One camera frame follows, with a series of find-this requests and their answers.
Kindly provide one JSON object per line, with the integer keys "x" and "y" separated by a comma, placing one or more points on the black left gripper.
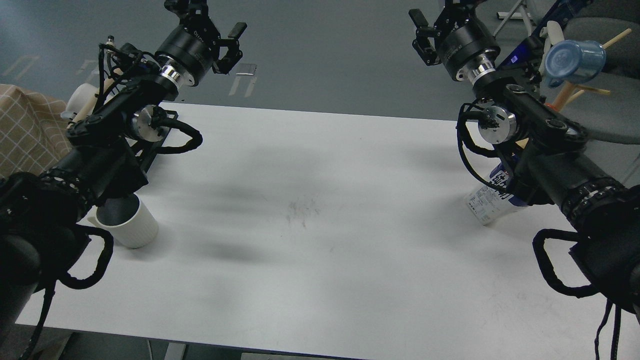
{"x": 196, "y": 46}

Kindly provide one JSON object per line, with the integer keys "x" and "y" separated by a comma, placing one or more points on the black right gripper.
{"x": 457, "y": 39}

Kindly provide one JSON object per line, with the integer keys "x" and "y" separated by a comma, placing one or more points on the blue white milk carton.
{"x": 488, "y": 205}

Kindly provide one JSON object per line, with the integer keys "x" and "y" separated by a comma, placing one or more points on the white ribbed mug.
{"x": 127, "y": 219}

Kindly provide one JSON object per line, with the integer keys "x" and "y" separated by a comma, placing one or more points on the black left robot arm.
{"x": 42, "y": 240}

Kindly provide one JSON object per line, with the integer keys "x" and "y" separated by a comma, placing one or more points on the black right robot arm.
{"x": 511, "y": 141}

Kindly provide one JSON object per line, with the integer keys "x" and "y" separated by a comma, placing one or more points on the blue plastic cup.
{"x": 576, "y": 62}

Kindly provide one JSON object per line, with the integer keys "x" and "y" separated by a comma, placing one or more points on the wooden cup tree stand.
{"x": 568, "y": 92}

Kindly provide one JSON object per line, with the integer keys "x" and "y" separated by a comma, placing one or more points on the silver floor plate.
{"x": 246, "y": 69}

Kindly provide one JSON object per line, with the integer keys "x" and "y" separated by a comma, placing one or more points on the blue folding chair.
{"x": 536, "y": 14}

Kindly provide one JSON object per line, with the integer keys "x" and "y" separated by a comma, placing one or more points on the beige checked cloth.
{"x": 32, "y": 131}

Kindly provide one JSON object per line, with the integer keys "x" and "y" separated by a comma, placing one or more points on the black wire cup rack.
{"x": 147, "y": 135}

